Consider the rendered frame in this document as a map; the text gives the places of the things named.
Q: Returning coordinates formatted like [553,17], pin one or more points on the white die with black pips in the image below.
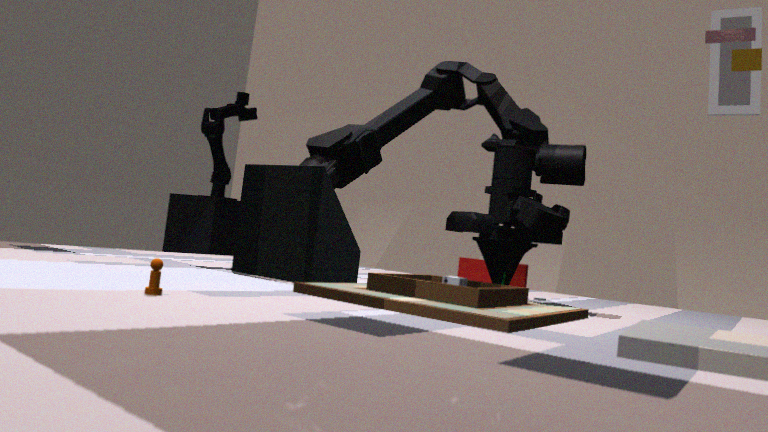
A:
[455,281]

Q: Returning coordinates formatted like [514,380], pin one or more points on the orange game pawn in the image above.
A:
[154,281]

